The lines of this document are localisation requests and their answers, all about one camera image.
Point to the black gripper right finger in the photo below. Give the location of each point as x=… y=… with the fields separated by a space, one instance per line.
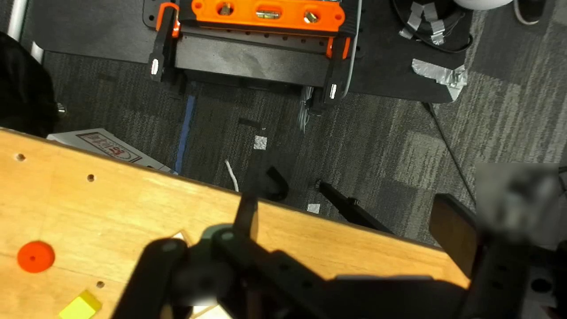
x=502 y=272

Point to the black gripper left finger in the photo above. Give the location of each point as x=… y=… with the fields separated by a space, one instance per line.
x=171 y=277

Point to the yellow block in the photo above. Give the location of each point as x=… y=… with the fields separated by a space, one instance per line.
x=77 y=309

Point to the orange round block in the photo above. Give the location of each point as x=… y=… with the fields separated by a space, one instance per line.
x=45 y=259

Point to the white round object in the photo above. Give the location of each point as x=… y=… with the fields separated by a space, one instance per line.
x=485 y=4

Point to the power strip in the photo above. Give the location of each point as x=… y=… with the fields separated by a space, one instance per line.
x=518 y=187

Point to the black hook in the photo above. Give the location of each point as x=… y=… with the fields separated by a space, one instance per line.
x=279 y=183

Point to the printed cardboard box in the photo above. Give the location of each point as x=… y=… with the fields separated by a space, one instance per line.
x=107 y=144

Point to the blue strip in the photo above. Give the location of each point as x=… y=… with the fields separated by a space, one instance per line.
x=185 y=130

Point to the white paper tag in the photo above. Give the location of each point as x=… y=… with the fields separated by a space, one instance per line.
x=314 y=208
x=261 y=142

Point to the black bar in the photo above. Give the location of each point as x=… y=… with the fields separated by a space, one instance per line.
x=348 y=206

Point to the grey tape piece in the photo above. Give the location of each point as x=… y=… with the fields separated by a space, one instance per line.
x=440 y=72

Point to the orange black clamp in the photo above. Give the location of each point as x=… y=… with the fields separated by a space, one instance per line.
x=160 y=47
x=338 y=64

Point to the black fabric object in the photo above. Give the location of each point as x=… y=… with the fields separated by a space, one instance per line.
x=24 y=89

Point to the black shoe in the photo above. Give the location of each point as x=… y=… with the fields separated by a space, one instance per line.
x=532 y=11

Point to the orange spirit level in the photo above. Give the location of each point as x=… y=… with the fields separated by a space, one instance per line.
x=290 y=20

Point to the metal pole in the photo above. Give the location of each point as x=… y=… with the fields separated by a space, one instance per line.
x=19 y=15

